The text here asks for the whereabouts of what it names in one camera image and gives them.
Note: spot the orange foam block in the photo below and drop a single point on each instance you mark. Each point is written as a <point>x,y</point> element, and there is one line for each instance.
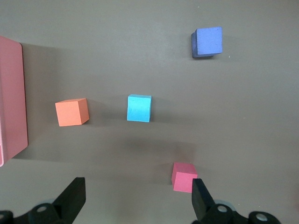
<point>70,113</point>

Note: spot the red foam block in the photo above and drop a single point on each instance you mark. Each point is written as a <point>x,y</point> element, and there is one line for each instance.
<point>183,180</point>

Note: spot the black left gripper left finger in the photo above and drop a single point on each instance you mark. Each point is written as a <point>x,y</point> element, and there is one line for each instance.
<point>65,205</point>

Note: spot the purple foam block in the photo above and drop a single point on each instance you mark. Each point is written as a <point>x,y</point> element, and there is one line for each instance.
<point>209,40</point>

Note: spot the pink plastic bin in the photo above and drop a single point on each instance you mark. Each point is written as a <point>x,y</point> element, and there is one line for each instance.
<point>11,93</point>

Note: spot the light blue foam block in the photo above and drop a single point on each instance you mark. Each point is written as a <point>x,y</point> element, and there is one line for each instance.
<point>139,108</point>

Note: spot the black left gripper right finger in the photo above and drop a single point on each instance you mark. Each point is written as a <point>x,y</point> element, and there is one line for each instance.
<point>203,205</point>

